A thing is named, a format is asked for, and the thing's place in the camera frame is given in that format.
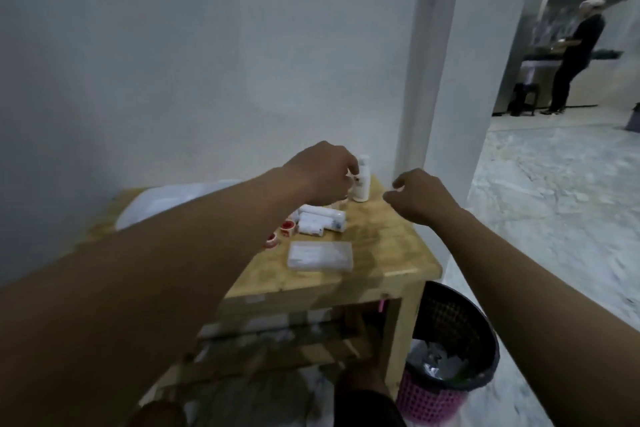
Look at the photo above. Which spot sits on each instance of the wooden side table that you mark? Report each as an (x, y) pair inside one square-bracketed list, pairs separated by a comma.
[(385, 251)]

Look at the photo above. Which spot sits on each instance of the person's leg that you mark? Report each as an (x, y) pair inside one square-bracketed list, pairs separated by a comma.
[(367, 396), (157, 415)]

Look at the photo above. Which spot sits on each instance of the person's left leg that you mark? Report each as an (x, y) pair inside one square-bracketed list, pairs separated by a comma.
[(157, 415)]

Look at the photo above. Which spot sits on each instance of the person's left hand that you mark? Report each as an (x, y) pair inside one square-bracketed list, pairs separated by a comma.
[(315, 171)]

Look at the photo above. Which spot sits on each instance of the clear plastic box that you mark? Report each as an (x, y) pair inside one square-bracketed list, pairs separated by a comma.
[(320, 256)]

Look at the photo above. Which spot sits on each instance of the person's right hand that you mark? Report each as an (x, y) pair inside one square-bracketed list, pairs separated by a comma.
[(425, 199)]

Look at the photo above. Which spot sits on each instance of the small white gauze roll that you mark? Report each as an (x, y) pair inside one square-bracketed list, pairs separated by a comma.
[(310, 229)]

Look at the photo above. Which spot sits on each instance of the white plastic bag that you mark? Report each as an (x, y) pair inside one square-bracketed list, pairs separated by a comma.
[(160, 201)]

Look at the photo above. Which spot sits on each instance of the large white gauze roll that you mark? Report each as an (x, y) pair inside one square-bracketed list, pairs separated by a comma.
[(325, 215)]

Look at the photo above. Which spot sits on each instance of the person's left forearm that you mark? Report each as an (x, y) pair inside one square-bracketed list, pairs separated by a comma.
[(150, 291)]

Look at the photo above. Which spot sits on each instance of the person's left fingers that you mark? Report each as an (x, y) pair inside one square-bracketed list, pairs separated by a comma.
[(352, 174)]

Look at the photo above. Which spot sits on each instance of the person's right leg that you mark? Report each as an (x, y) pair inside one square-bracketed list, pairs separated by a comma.
[(367, 396)]

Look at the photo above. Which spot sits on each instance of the white packets on shelf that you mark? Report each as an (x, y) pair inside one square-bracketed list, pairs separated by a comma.
[(270, 325)]

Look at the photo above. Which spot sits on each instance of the clear plastic bin liner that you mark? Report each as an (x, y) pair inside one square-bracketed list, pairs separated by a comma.
[(440, 364)]

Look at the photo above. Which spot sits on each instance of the white plastic bottle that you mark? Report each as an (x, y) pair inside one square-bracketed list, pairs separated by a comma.
[(363, 181)]

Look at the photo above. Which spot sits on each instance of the red tape roll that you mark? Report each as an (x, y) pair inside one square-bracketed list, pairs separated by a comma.
[(287, 227), (270, 240)]

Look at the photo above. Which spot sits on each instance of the black and pink waste basket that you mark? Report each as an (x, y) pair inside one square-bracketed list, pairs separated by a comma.
[(460, 321)]

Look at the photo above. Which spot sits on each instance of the black stool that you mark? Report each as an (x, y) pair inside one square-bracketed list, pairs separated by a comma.
[(524, 99)]

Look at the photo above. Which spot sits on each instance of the person's right thumb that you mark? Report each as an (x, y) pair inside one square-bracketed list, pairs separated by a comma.
[(400, 181)]

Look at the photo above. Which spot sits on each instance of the person's right forearm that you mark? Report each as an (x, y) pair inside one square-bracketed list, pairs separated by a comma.
[(540, 321)]

